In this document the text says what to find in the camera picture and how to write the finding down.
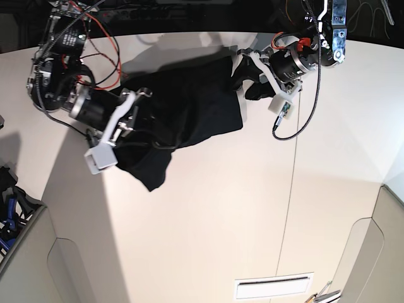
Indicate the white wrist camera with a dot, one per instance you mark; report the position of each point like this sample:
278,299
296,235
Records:
99,158
281,106

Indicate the black T-shirt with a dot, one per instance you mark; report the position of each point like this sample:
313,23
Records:
191,102

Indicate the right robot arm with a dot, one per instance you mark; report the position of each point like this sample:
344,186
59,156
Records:
61,85

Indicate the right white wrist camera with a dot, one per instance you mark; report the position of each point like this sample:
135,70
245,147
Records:
99,158

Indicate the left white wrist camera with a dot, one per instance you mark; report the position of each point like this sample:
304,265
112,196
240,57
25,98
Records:
281,106

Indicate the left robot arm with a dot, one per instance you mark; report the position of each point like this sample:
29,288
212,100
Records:
315,37

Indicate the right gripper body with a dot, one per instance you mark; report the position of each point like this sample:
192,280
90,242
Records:
95,108

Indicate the blue black clutter pile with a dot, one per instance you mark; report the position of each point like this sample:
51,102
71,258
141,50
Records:
17,208

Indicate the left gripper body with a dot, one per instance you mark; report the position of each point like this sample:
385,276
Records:
289,63

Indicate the grey tool at edge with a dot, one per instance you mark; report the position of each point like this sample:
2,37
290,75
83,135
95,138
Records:
325,298

